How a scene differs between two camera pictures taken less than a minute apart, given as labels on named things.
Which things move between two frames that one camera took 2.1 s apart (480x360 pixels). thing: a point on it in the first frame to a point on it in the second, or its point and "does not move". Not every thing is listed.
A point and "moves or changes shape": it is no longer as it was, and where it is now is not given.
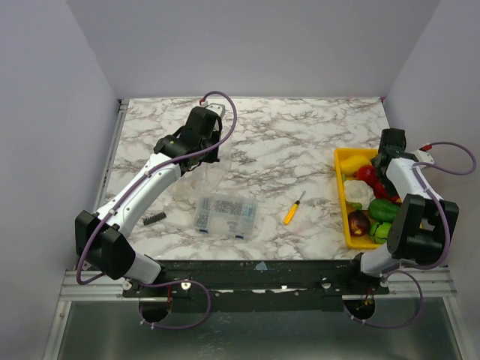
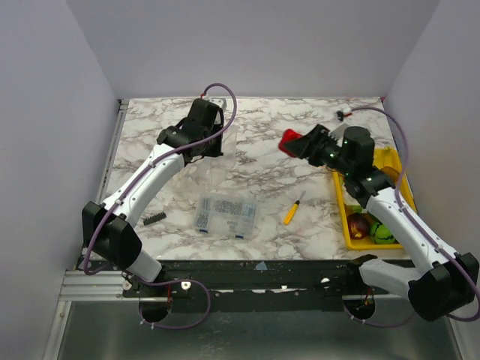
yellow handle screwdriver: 292,211 does not move
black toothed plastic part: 154,218 does not move
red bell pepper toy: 379,193 moves or changes shape
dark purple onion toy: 359,223 does not move
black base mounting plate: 262,286 does not move
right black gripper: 380,163 to 312,140
